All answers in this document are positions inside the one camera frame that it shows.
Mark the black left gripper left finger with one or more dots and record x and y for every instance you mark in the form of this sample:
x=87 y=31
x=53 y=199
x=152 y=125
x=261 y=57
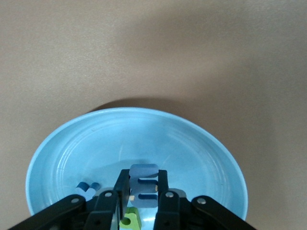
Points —
x=112 y=206

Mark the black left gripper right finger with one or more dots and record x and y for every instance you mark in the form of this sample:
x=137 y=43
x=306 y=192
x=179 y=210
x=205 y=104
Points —
x=168 y=210

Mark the green foam letter q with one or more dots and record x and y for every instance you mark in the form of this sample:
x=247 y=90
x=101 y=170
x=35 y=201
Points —
x=134 y=215

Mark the blue foam letter x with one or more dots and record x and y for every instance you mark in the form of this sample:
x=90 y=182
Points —
x=87 y=194

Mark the blue foam letter m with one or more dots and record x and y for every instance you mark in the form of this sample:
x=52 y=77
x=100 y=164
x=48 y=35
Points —
x=134 y=187

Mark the blue plate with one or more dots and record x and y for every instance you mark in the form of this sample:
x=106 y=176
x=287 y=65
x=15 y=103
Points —
x=134 y=136

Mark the brown table cover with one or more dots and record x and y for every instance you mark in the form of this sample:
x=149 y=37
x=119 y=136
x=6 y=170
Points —
x=153 y=48

